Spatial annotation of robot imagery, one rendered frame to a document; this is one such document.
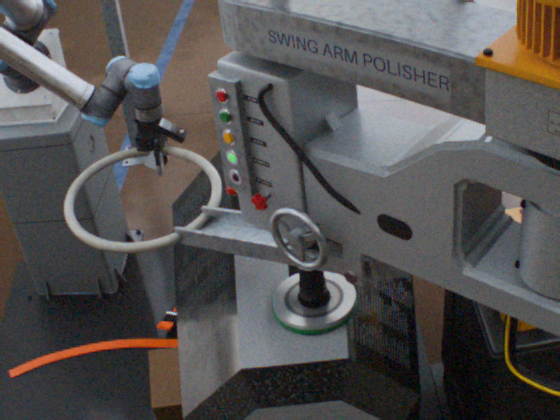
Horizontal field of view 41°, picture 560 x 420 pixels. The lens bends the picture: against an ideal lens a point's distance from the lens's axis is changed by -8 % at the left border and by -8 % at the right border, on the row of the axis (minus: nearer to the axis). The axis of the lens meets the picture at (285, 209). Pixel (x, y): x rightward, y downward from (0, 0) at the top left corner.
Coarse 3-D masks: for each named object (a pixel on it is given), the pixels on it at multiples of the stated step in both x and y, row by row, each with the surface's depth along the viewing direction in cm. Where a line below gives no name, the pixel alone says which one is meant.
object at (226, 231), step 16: (208, 208) 226; (208, 224) 228; (224, 224) 224; (240, 224) 219; (192, 240) 219; (208, 240) 213; (224, 240) 208; (240, 240) 203; (256, 240) 200; (272, 240) 207; (256, 256) 202; (272, 256) 197; (336, 256) 180; (368, 256) 179; (336, 272) 183; (352, 272) 174; (368, 272) 176
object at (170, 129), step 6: (162, 120) 250; (156, 126) 247; (162, 126) 248; (168, 126) 249; (174, 126) 251; (162, 132) 249; (168, 132) 248; (174, 132) 249; (180, 132) 250; (186, 132) 252; (174, 138) 250; (180, 138) 249
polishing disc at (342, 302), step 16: (288, 288) 209; (336, 288) 207; (352, 288) 207; (288, 304) 205; (336, 304) 203; (352, 304) 202; (288, 320) 200; (304, 320) 199; (320, 320) 199; (336, 320) 198
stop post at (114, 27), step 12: (108, 0) 379; (108, 12) 383; (108, 24) 387; (120, 24) 389; (108, 36) 391; (120, 36) 392; (120, 48) 396; (132, 96) 413; (132, 108) 417; (132, 120) 422; (132, 132) 426; (132, 144) 430; (144, 156) 436
